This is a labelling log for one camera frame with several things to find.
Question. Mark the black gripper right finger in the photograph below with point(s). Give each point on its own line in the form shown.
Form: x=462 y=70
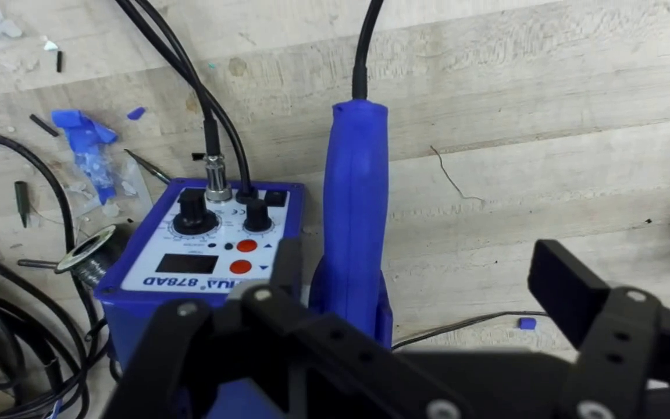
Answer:
x=606 y=333

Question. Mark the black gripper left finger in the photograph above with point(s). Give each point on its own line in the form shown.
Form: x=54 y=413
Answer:
x=303 y=349

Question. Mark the small blue plastic piece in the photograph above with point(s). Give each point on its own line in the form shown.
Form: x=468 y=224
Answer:
x=526 y=322

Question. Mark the blue rework station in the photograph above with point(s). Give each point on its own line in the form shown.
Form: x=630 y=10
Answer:
x=220 y=234

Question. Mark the round metal iron holder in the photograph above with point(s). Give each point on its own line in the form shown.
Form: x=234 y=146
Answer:
x=88 y=246

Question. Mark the clear bag with blue parts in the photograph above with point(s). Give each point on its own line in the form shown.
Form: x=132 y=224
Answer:
x=89 y=151

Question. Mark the small black nozzle tip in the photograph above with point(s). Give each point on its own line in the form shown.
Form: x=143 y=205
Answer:
x=21 y=200

